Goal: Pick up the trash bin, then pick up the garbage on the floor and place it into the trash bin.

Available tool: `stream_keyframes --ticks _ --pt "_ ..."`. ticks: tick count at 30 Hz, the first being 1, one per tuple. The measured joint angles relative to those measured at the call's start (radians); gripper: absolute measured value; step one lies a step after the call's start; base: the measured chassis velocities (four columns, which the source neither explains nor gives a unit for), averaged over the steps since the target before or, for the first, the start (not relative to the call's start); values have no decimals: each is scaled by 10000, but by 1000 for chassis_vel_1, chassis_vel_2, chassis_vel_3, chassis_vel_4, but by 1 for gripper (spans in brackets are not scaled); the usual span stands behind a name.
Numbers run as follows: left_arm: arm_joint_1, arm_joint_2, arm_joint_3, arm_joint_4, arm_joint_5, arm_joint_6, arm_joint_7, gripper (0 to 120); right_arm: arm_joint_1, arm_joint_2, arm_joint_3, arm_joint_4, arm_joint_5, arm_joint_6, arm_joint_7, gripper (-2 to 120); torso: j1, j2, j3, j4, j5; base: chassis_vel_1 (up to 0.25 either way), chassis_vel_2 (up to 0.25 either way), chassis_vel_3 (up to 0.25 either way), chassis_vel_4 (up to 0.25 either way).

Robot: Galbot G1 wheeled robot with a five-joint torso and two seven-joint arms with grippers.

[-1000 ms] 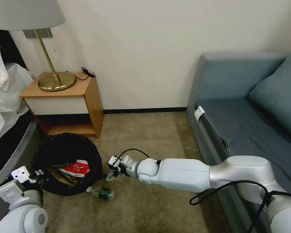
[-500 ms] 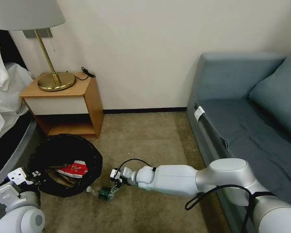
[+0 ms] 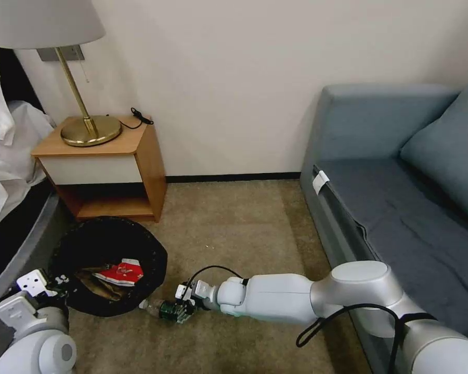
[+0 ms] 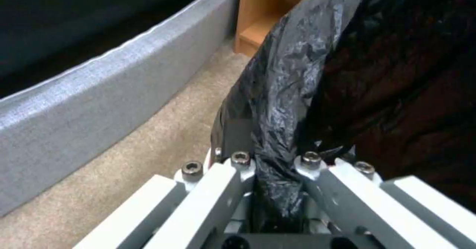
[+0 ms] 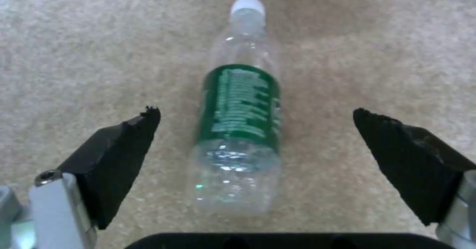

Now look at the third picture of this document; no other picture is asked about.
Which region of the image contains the clear bottle with green label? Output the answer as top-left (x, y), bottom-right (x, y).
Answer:
top-left (139, 299), bottom-right (185, 323)

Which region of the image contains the brown crumpled paper trash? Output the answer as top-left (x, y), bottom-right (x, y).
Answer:
top-left (75, 268), bottom-right (136, 303)

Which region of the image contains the brass lamp with white shade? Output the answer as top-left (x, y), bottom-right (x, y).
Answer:
top-left (0, 0), bottom-right (123, 148)

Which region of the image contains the white sofa label tag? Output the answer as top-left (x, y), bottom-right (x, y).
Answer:
top-left (313, 170), bottom-right (331, 194)

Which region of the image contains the trash bin with black bag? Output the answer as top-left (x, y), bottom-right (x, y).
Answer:
top-left (48, 218), bottom-right (169, 318)

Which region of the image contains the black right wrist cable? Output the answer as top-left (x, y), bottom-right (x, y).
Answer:
top-left (186, 265), bottom-right (252, 297)

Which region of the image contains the white bed linen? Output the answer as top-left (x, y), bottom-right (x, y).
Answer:
top-left (0, 42), bottom-right (58, 231)

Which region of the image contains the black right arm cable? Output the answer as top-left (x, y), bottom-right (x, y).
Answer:
top-left (295, 305), bottom-right (438, 374)

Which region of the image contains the wooden nightstand with white drawer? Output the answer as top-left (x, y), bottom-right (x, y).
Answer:
top-left (31, 114), bottom-right (168, 223)

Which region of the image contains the black headboard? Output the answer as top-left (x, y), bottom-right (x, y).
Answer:
top-left (0, 42), bottom-right (57, 130)

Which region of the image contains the grey bed base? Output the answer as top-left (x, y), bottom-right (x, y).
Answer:
top-left (0, 190), bottom-right (64, 324)

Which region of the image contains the red and white wrapper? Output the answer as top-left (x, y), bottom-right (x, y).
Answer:
top-left (91, 257), bottom-right (146, 288)

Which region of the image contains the black cable with plug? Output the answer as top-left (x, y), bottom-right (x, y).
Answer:
top-left (119, 106), bottom-right (154, 130)

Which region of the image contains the grey-blue sofa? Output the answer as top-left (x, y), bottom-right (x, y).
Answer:
top-left (298, 70), bottom-right (468, 374)

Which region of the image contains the grey-blue sofa cushion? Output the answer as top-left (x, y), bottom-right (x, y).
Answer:
top-left (399, 71), bottom-right (468, 243)

